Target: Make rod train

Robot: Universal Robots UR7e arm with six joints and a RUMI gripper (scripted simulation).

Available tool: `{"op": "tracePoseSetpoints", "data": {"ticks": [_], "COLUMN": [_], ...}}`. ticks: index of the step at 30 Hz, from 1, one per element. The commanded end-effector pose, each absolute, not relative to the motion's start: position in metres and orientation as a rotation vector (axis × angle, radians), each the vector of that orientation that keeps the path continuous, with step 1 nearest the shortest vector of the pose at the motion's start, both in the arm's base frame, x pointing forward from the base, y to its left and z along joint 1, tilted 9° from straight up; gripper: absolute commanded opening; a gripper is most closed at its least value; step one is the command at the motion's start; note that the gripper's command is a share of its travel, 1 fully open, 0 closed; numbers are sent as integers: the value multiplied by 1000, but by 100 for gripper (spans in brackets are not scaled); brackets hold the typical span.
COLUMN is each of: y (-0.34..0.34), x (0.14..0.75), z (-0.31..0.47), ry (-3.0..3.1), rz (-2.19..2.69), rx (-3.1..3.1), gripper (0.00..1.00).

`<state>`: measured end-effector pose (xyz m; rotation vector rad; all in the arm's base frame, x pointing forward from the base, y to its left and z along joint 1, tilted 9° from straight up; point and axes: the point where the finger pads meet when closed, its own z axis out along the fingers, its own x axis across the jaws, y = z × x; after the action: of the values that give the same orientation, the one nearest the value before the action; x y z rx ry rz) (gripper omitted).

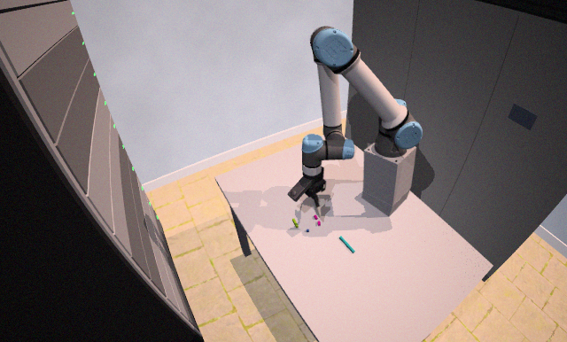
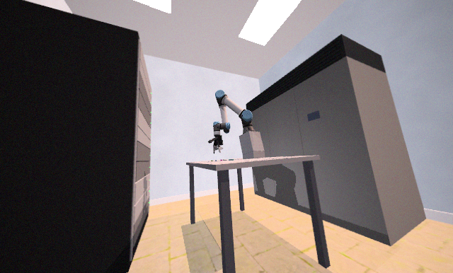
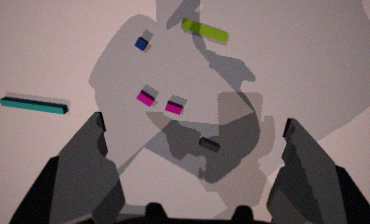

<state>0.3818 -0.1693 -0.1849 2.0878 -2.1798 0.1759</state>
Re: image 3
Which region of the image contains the turquoise rod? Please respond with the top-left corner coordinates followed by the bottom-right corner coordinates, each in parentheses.
top-left (0, 97), bottom-right (68, 114)

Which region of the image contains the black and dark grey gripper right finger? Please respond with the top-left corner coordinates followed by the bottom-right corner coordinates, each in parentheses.
top-left (266, 118), bottom-right (370, 224)

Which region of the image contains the lime green rod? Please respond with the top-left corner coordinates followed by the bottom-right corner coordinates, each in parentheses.
top-left (181, 17), bottom-right (229, 42)

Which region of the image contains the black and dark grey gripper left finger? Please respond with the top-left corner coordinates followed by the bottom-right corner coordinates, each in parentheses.
top-left (9, 112), bottom-right (125, 224)

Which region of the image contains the magenta rectangular block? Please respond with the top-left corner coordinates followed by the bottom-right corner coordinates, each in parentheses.
top-left (165, 100), bottom-right (182, 115)
top-left (136, 90), bottom-right (155, 106)

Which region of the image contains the small blue block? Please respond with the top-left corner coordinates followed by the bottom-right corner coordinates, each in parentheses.
top-left (135, 37), bottom-right (149, 51)

